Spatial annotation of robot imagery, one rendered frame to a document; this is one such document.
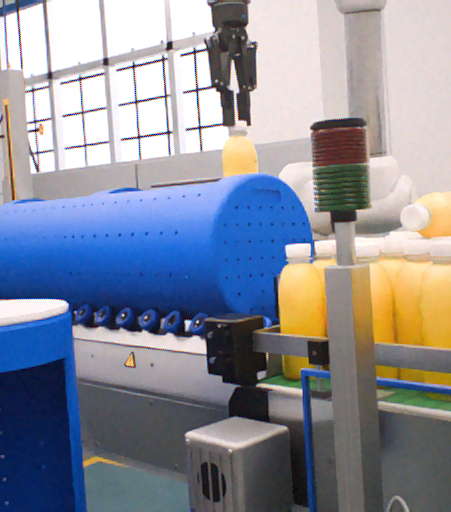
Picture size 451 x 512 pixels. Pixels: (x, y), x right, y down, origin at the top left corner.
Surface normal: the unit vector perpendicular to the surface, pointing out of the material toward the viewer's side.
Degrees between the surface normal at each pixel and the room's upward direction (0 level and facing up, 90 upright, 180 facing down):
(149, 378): 70
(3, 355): 90
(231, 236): 90
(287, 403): 90
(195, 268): 99
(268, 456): 90
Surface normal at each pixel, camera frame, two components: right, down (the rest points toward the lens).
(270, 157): -0.61, 0.08
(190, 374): -0.69, -0.26
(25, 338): 0.69, -0.01
